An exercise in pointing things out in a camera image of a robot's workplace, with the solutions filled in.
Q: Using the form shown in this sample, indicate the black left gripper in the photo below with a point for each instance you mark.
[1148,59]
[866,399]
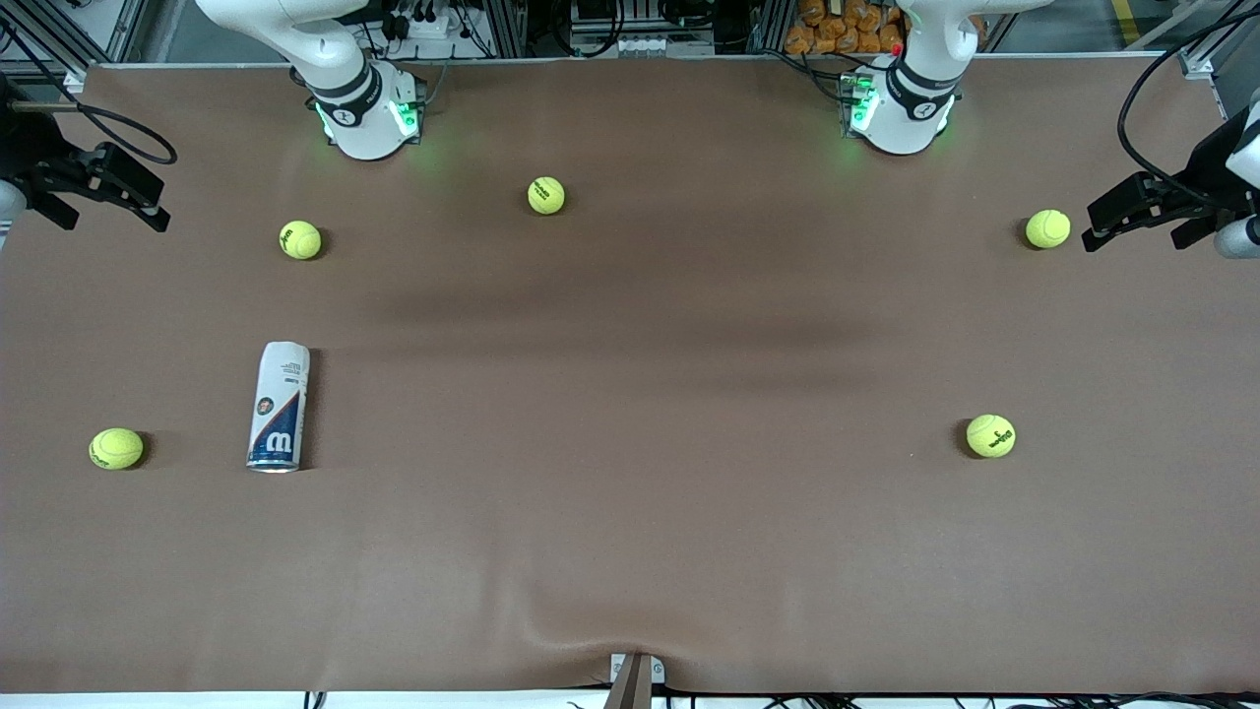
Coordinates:
[1207,169]

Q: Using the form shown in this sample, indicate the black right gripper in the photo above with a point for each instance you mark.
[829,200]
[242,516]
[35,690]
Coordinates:
[24,144]

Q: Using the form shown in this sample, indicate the blue white tennis ball can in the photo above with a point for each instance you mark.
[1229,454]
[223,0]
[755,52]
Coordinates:
[279,404]

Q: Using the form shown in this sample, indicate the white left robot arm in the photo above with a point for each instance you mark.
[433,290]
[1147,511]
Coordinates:
[901,123]

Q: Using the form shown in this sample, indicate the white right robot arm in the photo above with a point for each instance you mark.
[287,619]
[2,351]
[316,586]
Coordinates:
[364,123]

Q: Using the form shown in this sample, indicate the yellow-green tennis ball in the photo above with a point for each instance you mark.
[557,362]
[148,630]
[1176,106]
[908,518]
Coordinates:
[545,195]
[116,448]
[990,435]
[300,239]
[1047,228]

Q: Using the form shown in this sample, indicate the pile of orange packets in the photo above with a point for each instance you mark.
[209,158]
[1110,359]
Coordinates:
[847,28]

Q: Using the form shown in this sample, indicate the white power strip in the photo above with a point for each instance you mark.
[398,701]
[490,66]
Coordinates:
[428,25]

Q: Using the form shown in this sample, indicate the brown table mat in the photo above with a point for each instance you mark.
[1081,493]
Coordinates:
[630,512]

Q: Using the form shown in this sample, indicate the aluminium extrusion frame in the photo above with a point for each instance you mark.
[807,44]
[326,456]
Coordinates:
[507,30]

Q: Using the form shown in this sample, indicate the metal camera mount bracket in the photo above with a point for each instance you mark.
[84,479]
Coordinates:
[635,679]

